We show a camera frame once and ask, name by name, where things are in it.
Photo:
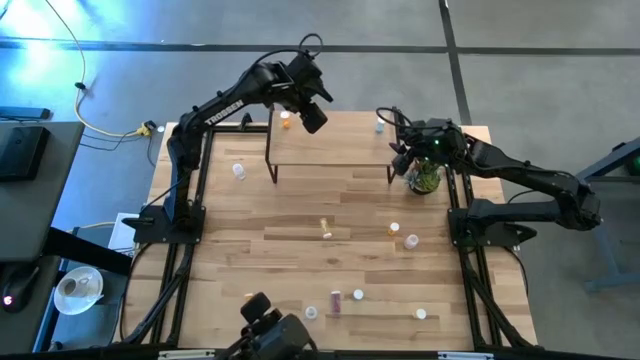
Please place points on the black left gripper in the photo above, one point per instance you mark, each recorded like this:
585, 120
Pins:
305, 85

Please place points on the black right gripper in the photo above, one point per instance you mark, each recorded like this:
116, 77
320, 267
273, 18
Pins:
417, 142

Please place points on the blue pill bottle white cap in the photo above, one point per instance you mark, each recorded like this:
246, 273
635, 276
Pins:
358, 294
380, 125

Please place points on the clear plastic pill bottle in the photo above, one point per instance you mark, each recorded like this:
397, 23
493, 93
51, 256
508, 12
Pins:
238, 170
411, 241
311, 313

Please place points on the yellow pill bottle white cap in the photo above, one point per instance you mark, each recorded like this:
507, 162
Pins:
325, 226
420, 314

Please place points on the purple pill bottle white cap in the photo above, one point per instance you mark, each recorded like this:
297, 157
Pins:
336, 302

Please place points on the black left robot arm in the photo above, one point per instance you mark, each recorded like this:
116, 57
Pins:
225, 112

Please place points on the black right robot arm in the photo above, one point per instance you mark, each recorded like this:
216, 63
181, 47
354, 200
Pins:
525, 172

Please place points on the potted green succulent plant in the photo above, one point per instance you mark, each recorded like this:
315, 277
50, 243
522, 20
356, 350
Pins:
425, 181

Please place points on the black clamp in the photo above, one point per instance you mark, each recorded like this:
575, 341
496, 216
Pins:
245, 120

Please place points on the grey metal stand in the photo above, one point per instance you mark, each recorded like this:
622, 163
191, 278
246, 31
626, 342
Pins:
604, 255

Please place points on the green round object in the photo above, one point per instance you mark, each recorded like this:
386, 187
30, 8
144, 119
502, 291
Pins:
635, 165

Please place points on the white paper sheet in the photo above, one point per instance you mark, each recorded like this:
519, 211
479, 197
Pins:
120, 237

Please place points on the black desk beam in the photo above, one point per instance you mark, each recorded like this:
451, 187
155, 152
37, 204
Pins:
85, 250

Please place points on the grey desk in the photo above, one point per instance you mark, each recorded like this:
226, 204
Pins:
45, 200

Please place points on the dark flat bar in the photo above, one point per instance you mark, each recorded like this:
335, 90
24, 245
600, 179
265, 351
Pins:
25, 112

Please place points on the black box device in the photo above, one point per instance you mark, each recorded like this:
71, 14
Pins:
20, 152

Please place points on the black computer mouse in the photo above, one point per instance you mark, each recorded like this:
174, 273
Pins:
16, 290

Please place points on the wooden shelf with black frame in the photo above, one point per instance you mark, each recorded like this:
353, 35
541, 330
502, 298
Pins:
330, 142

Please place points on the black metal table frame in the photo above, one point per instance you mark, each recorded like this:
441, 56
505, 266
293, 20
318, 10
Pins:
227, 129

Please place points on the silver bracket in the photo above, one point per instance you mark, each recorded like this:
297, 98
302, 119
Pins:
465, 356
186, 354

